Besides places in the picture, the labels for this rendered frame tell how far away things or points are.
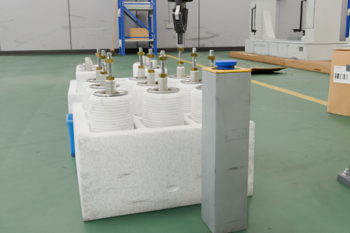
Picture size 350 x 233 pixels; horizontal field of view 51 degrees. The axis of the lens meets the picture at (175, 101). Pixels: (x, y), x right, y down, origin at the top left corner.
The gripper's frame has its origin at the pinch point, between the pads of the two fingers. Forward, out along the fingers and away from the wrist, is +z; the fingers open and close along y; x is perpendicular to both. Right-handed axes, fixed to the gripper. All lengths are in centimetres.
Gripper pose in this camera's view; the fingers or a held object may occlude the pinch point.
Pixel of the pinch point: (180, 39)
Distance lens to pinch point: 109.0
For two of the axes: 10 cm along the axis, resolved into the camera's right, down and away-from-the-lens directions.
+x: 9.8, 0.2, -1.9
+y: -1.9, 1.9, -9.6
